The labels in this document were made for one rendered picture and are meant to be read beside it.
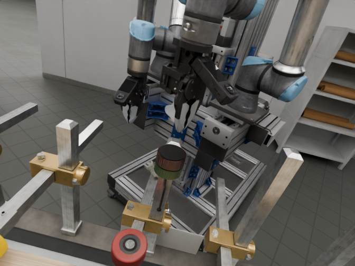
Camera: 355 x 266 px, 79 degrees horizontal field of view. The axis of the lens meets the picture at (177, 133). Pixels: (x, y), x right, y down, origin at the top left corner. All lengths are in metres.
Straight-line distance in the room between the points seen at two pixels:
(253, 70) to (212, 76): 0.54
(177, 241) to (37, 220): 0.46
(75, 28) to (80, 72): 0.60
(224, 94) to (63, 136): 0.37
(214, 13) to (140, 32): 0.33
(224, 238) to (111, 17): 2.97
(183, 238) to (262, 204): 0.29
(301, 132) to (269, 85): 2.75
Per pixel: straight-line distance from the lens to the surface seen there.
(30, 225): 0.87
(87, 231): 0.82
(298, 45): 0.89
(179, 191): 1.65
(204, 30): 0.45
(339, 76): 3.50
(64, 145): 0.57
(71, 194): 0.68
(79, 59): 3.56
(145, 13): 1.15
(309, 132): 3.69
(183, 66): 0.49
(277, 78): 0.92
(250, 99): 1.01
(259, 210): 0.59
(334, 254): 0.79
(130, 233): 0.57
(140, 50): 0.74
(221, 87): 0.44
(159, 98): 1.24
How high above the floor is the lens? 1.38
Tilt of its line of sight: 30 degrees down
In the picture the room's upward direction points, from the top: 15 degrees clockwise
